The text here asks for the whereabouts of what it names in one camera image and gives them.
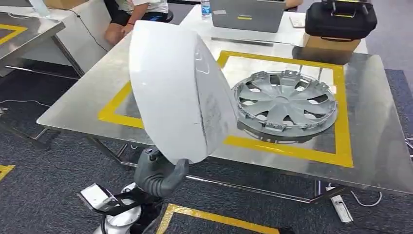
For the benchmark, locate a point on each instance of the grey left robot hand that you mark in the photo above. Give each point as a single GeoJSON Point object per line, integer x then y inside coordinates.
{"type": "Point", "coordinates": [155, 171]}

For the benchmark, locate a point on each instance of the white curved plastic panel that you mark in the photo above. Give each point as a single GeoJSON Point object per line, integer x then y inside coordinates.
{"type": "Point", "coordinates": [164, 90]}

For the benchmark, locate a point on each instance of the yellow floor tape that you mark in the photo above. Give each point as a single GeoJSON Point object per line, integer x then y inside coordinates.
{"type": "Point", "coordinates": [5, 169]}
{"type": "Point", "coordinates": [209, 218]}

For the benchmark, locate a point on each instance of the grey wheel hubcap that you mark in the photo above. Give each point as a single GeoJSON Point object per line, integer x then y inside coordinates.
{"type": "Point", "coordinates": [284, 103]}

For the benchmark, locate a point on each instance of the white desk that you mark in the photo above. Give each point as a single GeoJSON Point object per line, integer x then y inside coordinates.
{"type": "Point", "coordinates": [80, 45]}

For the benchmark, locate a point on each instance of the white table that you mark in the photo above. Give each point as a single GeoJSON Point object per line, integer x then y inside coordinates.
{"type": "Point", "coordinates": [200, 25]}

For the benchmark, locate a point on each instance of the person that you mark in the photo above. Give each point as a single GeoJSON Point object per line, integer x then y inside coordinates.
{"type": "Point", "coordinates": [138, 13]}

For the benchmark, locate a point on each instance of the clear water bottle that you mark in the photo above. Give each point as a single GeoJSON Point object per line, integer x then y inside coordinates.
{"type": "Point", "coordinates": [206, 8]}

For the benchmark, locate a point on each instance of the grey laptop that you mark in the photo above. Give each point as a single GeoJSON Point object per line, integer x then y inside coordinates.
{"type": "Point", "coordinates": [248, 16]}

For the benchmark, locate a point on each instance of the steel bench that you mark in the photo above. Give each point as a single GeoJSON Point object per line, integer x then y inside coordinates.
{"type": "Point", "coordinates": [29, 35]}
{"type": "Point", "coordinates": [364, 122]}

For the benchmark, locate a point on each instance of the white power strip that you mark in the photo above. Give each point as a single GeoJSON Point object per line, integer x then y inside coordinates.
{"type": "Point", "coordinates": [342, 210]}

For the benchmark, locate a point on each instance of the yellow tape outline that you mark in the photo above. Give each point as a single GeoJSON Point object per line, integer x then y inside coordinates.
{"type": "Point", "coordinates": [9, 34]}

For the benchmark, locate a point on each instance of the brown cardboard box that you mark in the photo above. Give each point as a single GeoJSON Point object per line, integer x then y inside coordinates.
{"type": "Point", "coordinates": [329, 43]}

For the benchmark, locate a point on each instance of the person's hand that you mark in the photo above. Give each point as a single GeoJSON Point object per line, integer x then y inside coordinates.
{"type": "Point", "coordinates": [293, 3]}

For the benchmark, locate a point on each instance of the black carry bag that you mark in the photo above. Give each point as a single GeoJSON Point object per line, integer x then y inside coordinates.
{"type": "Point", "coordinates": [338, 21]}

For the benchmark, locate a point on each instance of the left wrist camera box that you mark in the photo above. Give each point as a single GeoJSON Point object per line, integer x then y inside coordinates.
{"type": "Point", "coordinates": [96, 197]}

